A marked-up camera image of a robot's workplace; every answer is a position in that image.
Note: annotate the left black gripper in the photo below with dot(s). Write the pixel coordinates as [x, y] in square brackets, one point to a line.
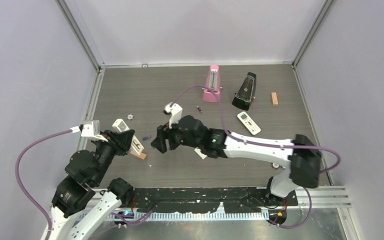
[121, 140]

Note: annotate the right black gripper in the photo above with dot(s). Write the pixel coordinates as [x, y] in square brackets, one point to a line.
[160, 142]

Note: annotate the white remote control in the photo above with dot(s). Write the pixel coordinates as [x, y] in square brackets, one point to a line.
[248, 123]
[136, 148]

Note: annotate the white battery cover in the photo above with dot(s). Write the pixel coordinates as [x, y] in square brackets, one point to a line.
[200, 154]

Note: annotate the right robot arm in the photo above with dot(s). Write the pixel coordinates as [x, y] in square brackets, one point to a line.
[299, 157]

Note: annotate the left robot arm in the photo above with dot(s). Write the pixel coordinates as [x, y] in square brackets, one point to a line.
[85, 172]

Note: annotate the orange block near left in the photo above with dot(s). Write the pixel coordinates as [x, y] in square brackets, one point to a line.
[141, 155]

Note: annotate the orange block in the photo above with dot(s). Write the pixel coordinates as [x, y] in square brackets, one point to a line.
[141, 155]
[274, 99]

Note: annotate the lone poker chip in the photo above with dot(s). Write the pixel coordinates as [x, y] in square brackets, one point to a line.
[130, 117]

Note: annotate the pink metronome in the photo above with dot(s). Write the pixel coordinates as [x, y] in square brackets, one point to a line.
[212, 89]

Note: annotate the black metronome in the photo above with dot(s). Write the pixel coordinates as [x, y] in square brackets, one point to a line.
[245, 96]

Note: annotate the poker chip two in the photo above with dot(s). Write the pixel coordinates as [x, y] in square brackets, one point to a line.
[275, 166]

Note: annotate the orange block near right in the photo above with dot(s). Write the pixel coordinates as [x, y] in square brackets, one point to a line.
[274, 99]

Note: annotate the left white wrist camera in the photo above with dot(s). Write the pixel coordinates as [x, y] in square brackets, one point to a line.
[89, 129]

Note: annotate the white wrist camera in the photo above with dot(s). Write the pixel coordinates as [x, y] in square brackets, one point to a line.
[174, 111]
[89, 129]

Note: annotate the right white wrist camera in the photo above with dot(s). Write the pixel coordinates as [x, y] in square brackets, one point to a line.
[174, 111]

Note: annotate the white slotted cable duct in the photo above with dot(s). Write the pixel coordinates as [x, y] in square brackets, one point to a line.
[218, 215]

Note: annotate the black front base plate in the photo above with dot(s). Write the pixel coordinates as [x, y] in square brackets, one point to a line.
[203, 200]

